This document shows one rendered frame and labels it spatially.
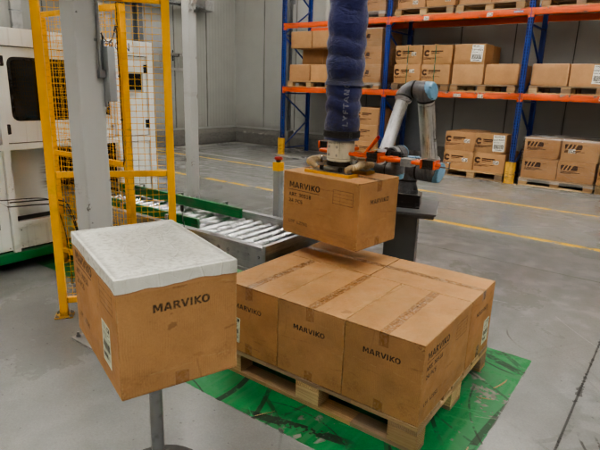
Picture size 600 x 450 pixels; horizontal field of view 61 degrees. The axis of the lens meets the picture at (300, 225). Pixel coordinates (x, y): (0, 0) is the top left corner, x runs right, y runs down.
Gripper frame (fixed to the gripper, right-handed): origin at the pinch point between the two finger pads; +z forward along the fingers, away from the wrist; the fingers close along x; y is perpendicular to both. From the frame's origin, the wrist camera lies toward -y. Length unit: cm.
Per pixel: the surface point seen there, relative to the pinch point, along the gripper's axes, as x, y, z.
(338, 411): -117, -28, 78
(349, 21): 75, 20, 8
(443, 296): -65, -56, 25
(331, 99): 32.0, 29.0, 9.4
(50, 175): -21, 179, 104
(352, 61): 54, 18, 6
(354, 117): 22.0, 17.7, 0.6
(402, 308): -65, -46, 53
